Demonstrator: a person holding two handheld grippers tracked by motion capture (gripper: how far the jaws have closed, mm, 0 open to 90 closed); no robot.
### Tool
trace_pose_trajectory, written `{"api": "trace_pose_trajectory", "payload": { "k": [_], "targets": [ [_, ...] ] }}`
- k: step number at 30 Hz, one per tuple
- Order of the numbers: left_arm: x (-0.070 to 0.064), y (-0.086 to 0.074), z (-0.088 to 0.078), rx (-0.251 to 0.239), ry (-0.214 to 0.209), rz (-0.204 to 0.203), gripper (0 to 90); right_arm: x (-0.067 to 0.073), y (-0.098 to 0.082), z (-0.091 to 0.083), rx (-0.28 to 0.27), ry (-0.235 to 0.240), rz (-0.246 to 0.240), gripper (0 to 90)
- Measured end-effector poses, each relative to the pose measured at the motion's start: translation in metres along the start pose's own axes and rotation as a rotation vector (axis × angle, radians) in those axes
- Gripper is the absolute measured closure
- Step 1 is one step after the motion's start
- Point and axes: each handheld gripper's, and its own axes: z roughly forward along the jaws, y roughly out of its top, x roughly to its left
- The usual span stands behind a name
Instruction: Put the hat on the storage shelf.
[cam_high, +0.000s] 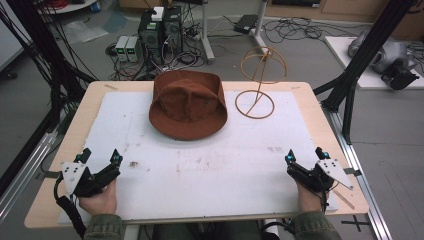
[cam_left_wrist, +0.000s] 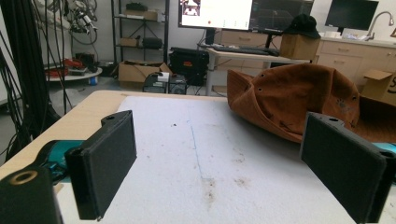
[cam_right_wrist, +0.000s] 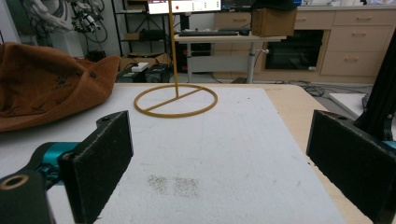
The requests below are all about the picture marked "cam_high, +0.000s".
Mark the white foam mat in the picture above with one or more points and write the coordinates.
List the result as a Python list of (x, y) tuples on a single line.
[(213, 173)]

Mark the brown felt hat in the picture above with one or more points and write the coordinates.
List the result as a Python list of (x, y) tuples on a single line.
[(188, 106)]

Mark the black metal frame stand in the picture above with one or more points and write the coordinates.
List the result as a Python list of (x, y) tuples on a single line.
[(43, 56), (363, 56)]

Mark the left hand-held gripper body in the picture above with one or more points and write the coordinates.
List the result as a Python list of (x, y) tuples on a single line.
[(83, 181)]

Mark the black computer tower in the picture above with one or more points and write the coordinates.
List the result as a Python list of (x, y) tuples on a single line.
[(172, 31), (150, 36)]

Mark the person's right hand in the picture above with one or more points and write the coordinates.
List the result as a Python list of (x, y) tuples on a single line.
[(308, 200)]

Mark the thin wooden stick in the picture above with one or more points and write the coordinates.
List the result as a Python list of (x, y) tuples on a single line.
[(344, 199)]

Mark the aluminium rail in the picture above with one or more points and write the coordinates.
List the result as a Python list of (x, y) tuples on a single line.
[(26, 166), (360, 173)]

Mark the grey robot head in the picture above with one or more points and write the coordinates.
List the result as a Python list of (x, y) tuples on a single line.
[(386, 53)]

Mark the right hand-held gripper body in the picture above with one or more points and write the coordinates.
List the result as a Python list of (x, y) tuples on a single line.
[(320, 175)]

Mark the person's left hand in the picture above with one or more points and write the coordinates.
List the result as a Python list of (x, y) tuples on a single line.
[(100, 201)]

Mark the black tape strip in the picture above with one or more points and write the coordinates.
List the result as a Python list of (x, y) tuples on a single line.
[(51, 174), (352, 172)]

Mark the black flat box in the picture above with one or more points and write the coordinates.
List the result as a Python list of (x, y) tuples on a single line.
[(246, 24)]

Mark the white platform board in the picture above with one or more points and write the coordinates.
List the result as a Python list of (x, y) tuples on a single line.
[(350, 56)]

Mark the white desk legs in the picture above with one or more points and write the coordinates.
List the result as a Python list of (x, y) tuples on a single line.
[(208, 43)]

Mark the grey power supply unit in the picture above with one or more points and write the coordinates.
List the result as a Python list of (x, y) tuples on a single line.
[(132, 49), (121, 49)]

